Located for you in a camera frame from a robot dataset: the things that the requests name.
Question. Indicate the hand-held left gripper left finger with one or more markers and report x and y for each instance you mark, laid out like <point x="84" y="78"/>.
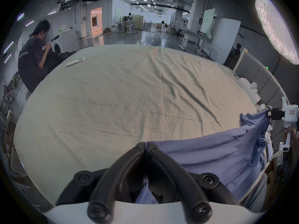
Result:
<point x="109" y="183"/>

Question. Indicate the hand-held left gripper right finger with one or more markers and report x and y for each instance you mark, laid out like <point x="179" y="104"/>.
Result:
<point x="177" y="176"/>

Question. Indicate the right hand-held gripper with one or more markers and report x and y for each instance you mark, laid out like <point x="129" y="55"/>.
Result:
<point x="290" y="112"/>

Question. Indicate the blue shirt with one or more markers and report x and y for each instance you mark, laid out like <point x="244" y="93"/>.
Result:
<point x="210" y="153"/>

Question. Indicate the person's right hand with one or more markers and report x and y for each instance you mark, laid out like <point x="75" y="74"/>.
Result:
<point x="293" y="135"/>

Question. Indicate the spare white hand-held gripper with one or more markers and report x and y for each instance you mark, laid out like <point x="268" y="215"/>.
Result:
<point x="251" y="90"/>

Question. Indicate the grey padded headboard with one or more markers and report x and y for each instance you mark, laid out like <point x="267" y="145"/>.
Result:
<point x="264" y="77"/>

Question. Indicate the white-legged table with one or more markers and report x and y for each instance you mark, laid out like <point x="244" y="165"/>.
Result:
<point x="196" y="37"/>

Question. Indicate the white remote control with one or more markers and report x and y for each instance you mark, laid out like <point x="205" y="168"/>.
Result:
<point x="75" y="62"/>

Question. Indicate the white washing machine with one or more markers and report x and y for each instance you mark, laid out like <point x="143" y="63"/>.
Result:
<point x="69" y="41"/>

